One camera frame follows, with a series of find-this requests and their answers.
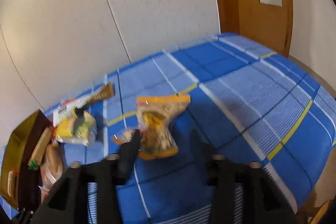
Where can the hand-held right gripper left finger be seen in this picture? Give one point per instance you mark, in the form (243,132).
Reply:
(131,146)

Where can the wooden furniture piece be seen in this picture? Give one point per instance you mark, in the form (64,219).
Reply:
(317,213)

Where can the yellow green snack packet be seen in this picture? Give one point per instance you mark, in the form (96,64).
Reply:
(68,129)

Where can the white and brown long packet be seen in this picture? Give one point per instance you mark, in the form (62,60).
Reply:
(99,95)

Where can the long brown snack packet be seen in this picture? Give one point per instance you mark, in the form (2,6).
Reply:
(40,145)

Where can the dark box with gold interior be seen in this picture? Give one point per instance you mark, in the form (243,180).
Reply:
(15,150)

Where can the blue plaid bed sheet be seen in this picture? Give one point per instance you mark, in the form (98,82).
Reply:
(236,95)

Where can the clear bread snack packet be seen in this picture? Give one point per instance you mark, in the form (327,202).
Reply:
(52,161)

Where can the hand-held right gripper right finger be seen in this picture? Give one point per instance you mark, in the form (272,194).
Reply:
(195,146)

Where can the wooden door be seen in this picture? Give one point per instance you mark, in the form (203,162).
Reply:
(249,24)

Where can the small orange snack packet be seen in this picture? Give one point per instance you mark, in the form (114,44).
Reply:
(11,182)

